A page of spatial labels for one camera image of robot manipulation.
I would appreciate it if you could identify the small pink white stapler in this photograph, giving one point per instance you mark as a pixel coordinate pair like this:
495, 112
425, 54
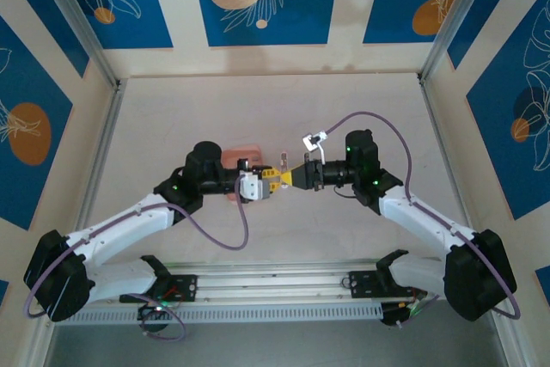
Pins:
283, 163

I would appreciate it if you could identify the aluminium upright post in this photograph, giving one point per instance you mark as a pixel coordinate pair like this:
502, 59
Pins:
81, 27
455, 19

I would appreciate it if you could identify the aluminium front frame rail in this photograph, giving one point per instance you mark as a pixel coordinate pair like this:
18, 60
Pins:
275, 281

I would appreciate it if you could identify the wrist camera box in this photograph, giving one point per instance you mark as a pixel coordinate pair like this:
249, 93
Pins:
253, 186
311, 140

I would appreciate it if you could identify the aluminium lower frame leg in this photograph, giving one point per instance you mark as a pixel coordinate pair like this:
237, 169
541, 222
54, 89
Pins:
509, 341
40, 341

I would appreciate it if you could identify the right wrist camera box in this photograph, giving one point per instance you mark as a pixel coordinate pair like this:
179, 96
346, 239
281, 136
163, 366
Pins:
311, 140

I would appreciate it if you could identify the pink plastic tray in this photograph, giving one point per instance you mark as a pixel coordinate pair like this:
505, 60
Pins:
240, 154

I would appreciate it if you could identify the aluminium table side rail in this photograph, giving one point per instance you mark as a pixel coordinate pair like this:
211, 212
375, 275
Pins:
429, 105
112, 113

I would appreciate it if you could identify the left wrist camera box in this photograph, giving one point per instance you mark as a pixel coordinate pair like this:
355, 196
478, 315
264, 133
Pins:
253, 186

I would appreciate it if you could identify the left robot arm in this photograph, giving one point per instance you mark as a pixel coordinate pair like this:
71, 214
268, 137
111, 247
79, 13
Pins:
120, 225

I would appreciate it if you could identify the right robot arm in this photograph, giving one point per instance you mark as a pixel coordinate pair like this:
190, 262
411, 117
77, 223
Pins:
421, 221

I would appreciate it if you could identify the black electronics board green light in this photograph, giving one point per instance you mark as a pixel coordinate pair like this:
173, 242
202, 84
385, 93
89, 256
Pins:
152, 310
399, 313

